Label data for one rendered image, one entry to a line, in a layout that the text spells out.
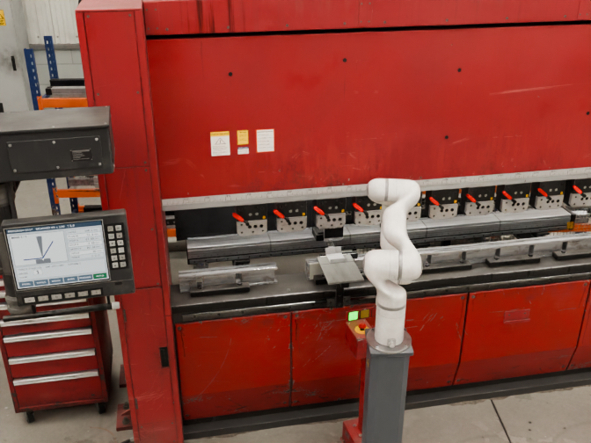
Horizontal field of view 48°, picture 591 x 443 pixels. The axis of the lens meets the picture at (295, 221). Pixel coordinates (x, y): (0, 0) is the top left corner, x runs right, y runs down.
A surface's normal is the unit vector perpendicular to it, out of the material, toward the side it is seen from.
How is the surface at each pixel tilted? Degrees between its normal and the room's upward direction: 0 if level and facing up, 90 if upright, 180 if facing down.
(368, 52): 90
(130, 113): 90
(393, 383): 90
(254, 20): 90
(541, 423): 0
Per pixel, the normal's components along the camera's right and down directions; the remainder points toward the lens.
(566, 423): 0.00, -0.90
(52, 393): 0.19, 0.43
